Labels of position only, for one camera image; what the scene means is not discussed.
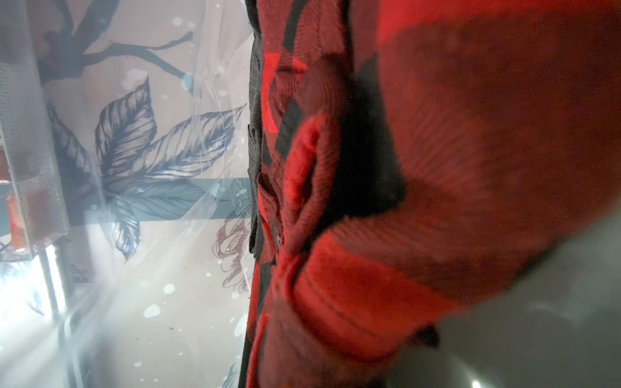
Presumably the small orange box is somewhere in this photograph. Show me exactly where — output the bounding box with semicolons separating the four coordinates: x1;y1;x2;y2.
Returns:
6;192;29;251

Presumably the clear acrylic wall shelf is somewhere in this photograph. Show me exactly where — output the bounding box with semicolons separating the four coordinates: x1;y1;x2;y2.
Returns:
1;1;69;262

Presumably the clear plastic vacuum bag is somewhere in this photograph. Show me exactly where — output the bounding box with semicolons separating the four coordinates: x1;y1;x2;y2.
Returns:
1;1;253;387

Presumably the red black plaid shirt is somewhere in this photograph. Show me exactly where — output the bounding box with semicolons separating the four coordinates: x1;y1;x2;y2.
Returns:
239;1;620;387

